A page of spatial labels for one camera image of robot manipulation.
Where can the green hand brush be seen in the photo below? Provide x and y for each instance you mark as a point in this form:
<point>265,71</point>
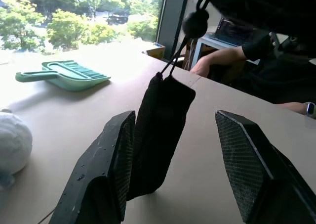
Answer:
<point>37,75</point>

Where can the dark parked car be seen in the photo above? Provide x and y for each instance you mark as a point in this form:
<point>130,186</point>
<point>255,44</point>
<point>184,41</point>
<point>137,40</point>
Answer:
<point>118,19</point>

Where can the green plastic dustpan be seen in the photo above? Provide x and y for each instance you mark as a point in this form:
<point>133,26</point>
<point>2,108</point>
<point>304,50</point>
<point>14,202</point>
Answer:
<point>81,83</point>

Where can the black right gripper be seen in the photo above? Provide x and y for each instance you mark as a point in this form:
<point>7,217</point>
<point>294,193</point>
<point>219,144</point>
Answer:
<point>266,4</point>

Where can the silver smartwatch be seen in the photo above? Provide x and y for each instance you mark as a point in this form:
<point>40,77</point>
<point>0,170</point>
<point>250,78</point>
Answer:
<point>310,108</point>

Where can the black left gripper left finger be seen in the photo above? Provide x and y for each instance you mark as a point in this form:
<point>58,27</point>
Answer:
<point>93,169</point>

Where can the yellow cardboard box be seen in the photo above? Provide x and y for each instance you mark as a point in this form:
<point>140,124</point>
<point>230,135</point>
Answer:
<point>155,51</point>

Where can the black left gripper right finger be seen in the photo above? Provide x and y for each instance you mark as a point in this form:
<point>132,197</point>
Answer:
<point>249,174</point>

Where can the open laptop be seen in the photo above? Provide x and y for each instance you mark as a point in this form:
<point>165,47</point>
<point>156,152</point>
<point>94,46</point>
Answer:
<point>232,33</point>

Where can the person in black shirt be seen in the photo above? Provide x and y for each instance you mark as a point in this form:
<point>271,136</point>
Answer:
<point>284,80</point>

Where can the white plush toy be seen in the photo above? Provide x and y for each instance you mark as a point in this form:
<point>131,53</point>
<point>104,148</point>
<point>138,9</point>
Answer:
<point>12,145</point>

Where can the dark window frame pillar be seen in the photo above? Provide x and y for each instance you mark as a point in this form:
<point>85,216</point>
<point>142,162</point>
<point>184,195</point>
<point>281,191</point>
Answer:
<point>172,18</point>

